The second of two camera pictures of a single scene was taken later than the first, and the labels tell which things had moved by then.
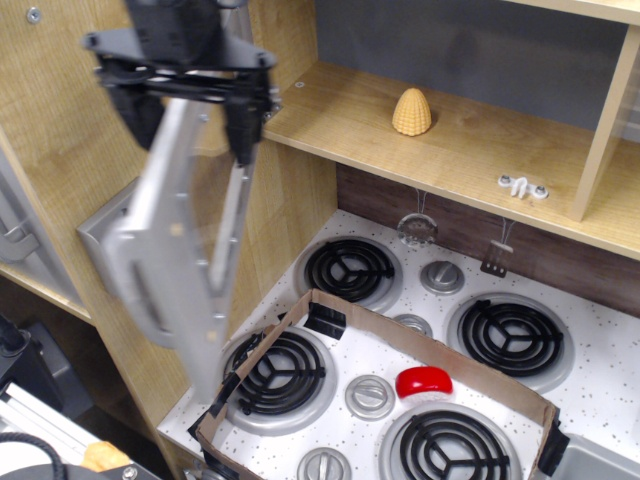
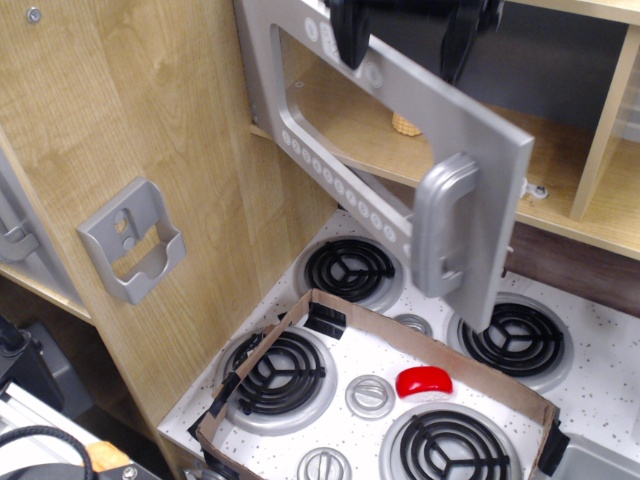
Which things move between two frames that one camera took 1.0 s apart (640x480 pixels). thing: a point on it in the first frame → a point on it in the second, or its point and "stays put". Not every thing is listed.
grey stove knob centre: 370,398 stays put
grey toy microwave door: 165,242 → 459,223
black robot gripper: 181,46 → 351,21
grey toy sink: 587,459 stays put
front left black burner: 286,377 stays put
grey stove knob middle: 416,322 stays put
